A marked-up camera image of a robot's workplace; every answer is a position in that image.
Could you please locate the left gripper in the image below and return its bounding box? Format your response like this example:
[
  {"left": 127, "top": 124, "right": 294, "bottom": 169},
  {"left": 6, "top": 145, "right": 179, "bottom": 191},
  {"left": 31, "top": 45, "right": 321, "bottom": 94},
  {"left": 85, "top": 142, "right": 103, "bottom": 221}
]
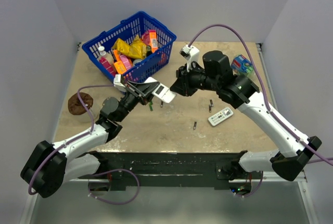
[{"left": 117, "top": 81, "right": 161, "bottom": 122}]

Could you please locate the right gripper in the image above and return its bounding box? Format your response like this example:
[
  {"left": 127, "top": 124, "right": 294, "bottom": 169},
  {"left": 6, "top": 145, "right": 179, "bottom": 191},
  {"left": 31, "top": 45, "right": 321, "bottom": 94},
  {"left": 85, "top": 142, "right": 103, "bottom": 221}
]
[{"left": 170, "top": 61, "right": 220, "bottom": 96}]

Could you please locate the white battery cover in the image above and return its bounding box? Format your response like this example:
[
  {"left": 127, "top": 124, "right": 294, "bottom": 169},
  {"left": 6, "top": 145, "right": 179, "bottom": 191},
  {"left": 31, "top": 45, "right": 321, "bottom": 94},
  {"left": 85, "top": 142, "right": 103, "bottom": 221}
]
[{"left": 161, "top": 91, "right": 176, "bottom": 103}]

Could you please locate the white red remote control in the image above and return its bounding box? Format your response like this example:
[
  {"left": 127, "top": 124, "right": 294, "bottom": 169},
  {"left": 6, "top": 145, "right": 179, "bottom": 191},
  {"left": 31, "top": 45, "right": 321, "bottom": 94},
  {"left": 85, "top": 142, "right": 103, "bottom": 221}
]
[{"left": 144, "top": 77, "right": 170, "bottom": 100}]

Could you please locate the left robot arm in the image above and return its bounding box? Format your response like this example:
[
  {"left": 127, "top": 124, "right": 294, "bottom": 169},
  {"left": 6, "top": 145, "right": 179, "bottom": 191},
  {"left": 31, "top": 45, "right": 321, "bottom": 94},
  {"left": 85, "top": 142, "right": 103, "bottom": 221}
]
[{"left": 20, "top": 78, "right": 168, "bottom": 198}]

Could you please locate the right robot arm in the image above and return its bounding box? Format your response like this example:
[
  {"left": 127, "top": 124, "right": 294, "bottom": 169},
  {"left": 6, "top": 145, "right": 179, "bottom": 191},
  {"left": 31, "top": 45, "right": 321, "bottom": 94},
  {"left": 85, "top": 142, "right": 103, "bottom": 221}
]
[{"left": 171, "top": 45, "right": 322, "bottom": 181}]

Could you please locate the white grey remote control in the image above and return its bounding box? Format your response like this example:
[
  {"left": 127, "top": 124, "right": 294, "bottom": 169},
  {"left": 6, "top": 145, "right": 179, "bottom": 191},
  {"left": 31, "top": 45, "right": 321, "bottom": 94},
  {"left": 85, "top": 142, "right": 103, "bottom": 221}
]
[{"left": 208, "top": 107, "right": 234, "bottom": 127}]

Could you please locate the lower green battery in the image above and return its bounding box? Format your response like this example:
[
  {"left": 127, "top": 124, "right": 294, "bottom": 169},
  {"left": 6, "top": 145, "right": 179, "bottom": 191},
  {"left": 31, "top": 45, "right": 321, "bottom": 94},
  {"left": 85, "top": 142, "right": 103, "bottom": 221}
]
[{"left": 149, "top": 101, "right": 153, "bottom": 111}]

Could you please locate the small orange box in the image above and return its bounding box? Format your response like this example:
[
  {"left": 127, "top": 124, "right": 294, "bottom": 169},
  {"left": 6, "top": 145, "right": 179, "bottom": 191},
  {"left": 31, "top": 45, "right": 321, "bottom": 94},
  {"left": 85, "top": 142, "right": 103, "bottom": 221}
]
[{"left": 113, "top": 61, "right": 127, "bottom": 74}]

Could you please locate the yellow snack bag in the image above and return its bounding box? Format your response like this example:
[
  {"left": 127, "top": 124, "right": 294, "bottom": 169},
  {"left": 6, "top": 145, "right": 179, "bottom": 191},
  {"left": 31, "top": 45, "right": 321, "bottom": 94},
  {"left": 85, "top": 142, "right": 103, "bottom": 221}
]
[{"left": 112, "top": 34, "right": 147, "bottom": 59}]

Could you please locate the blue plastic shopping basket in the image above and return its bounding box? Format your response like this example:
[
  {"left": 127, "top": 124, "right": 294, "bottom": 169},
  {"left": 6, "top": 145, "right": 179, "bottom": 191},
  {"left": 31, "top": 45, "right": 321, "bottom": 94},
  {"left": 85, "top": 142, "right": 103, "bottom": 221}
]
[{"left": 81, "top": 11, "right": 176, "bottom": 82}]

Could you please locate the white cap bottle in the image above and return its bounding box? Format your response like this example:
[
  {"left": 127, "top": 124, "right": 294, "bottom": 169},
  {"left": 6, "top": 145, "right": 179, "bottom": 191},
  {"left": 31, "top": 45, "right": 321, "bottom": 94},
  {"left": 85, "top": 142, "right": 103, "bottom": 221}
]
[{"left": 98, "top": 46, "right": 114, "bottom": 65}]

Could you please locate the orange pink box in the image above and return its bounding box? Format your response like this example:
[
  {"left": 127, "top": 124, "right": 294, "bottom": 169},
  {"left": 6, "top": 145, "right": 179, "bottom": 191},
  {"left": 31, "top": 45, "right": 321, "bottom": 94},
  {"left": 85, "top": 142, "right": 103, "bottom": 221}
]
[{"left": 142, "top": 30, "right": 158, "bottom": 53}]

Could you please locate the blue green sponge pack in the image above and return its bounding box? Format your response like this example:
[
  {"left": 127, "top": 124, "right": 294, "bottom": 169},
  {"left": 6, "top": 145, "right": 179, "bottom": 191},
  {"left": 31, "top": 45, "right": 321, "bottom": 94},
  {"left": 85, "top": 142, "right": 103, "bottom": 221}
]
[{"left": 230, "top": 55, "right": 254, "bottom": 77}]

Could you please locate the brown crumpled cloth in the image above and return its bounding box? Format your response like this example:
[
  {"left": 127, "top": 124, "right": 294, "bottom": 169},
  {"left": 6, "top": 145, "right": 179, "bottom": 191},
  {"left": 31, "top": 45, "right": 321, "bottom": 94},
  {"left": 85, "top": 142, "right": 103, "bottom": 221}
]
[{"left": 68, "top": 92, "right": 94, "bottom": 115}]

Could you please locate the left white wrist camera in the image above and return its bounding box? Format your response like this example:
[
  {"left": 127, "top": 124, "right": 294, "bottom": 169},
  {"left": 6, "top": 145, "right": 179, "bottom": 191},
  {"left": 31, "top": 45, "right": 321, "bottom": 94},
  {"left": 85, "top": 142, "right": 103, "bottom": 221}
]
[{"left": 113, "top": 74, "right": 126, "bottom": 93}]

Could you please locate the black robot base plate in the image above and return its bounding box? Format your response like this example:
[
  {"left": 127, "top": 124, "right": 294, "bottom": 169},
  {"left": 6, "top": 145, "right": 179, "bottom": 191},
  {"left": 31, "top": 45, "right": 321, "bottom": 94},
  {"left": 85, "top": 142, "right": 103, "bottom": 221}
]
[{"left": 91, "top": 151, "right": 262, "bottom": 190}]

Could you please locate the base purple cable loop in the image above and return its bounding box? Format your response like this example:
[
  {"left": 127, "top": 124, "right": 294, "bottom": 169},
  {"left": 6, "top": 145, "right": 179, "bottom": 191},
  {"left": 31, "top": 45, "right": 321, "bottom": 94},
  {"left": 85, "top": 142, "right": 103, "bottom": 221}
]
[{"left": 87, "top": 168, "right": 141, "bottom": 205}]

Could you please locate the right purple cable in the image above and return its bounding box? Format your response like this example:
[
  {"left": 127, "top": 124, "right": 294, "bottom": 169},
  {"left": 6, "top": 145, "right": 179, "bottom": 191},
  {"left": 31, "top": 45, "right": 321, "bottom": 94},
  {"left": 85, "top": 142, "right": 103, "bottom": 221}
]
[{"left": 188, "top": 24, "right": 333, "bottom": 166}]

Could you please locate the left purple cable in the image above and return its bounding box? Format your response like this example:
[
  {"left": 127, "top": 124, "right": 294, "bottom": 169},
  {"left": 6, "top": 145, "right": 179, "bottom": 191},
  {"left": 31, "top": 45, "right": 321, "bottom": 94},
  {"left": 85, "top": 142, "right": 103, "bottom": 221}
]
[{"left": 28, "top": 84, "right": 115, "bottom": 196}]

